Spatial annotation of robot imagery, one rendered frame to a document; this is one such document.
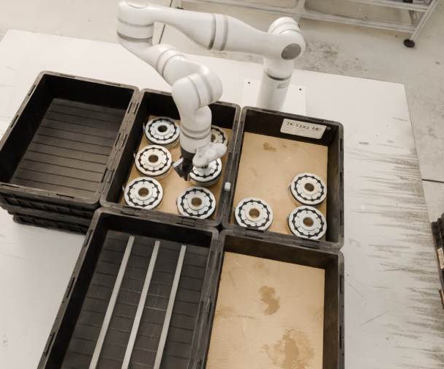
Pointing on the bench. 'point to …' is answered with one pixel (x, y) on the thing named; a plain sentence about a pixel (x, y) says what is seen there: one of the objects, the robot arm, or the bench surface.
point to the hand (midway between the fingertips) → (194, 171)
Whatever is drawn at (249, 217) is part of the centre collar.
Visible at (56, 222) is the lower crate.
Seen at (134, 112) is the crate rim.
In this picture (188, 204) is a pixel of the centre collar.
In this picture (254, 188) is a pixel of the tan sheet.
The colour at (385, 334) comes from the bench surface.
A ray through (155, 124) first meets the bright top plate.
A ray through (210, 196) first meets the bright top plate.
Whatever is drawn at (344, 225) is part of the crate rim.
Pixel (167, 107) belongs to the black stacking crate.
